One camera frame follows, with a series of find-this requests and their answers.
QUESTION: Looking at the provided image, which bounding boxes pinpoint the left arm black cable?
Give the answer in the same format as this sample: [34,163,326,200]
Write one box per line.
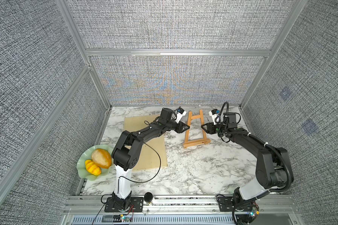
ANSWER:
[91,140,161,225]

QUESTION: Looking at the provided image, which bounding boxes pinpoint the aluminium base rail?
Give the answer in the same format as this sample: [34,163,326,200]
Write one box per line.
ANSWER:
[59,195,305,225]

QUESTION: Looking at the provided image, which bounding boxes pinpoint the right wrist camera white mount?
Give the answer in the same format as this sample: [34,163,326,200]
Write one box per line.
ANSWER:
[209,109,221,125]

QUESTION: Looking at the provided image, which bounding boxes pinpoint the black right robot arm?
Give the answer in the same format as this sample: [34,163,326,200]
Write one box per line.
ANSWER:
[201,109,294,211]

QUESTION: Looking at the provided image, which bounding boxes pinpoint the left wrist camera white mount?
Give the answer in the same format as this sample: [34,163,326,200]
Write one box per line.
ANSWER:
[175,107,186,123]

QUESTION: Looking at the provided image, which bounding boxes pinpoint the small black-capped jar on rail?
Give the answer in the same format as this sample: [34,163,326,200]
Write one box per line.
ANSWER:
[144,192,155,205]

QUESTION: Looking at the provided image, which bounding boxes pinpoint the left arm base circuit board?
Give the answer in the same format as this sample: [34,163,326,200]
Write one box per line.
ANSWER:
[120,214,132,223]

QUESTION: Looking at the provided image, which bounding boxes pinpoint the yellow striped toy croissant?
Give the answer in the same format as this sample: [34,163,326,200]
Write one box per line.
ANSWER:
[84,159,101,176]

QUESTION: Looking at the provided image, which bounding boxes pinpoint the light green plate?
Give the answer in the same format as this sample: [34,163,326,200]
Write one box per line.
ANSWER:
[76,144,113,181]

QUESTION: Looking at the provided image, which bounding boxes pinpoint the small wooden easel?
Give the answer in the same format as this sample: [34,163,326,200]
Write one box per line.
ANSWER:
[183,109,211,149]

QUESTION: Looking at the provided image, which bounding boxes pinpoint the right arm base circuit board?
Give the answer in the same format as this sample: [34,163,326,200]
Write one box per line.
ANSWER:
[248,208,259,219]

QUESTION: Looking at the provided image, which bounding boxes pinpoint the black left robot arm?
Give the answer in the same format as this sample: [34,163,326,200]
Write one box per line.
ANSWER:
[112,107,190,210]

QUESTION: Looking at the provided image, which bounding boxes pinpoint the orange toy fruit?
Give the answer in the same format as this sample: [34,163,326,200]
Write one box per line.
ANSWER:
[91,149,112,169]

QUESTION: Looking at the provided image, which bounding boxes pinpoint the light plywood board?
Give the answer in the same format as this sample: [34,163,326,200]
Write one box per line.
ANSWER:
[123,114,167,171]

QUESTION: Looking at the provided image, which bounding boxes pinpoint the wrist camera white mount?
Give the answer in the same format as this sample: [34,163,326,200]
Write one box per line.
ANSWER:
[175,107,186,123]
[209,109,221,125]

